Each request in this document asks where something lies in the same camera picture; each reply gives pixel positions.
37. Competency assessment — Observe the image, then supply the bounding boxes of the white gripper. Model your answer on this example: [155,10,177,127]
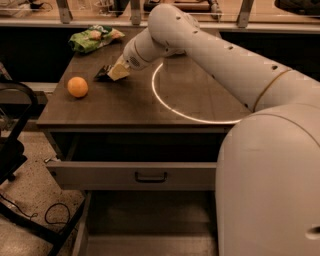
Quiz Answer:
[107,37,148,81]

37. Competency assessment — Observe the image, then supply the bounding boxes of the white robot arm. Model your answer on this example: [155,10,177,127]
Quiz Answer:
[109,4,320,256]

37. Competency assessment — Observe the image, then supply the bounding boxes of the green chip bag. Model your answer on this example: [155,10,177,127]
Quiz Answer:
[68,25,125,54]

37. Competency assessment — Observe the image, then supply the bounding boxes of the orange fruit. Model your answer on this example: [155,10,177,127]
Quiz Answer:
[67,77,89,98]

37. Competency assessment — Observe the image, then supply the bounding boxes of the grey drawer cabinet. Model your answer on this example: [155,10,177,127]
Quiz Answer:
[36,27,254,256]

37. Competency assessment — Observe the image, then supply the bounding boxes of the black chair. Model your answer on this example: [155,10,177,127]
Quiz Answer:
[0,67,85,256]

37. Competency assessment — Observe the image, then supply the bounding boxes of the upper grey drawer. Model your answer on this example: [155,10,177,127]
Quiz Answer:
[47,161,216,191]

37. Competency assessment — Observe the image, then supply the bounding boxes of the lower open grey drawer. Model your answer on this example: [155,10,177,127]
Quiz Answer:
[72,191,218,256]

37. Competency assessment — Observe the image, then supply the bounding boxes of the black floor cable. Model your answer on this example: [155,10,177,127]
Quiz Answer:
[0,193,78,232]

